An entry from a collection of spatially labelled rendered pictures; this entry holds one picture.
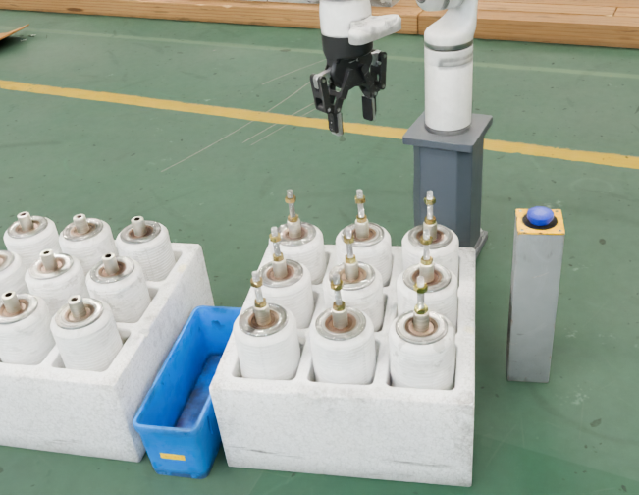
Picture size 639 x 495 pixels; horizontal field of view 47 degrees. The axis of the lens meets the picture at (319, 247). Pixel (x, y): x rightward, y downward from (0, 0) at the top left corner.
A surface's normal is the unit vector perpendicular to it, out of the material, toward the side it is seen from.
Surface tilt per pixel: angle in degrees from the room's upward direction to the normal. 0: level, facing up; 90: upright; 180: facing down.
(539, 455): 0
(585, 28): 90
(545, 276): 90
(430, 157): 90
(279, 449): 90
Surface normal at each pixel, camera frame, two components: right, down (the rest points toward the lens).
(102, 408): -0.22, 0.56
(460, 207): 0.32, 0.51
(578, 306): -0.09, -0.83
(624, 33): -0.44, 0.54
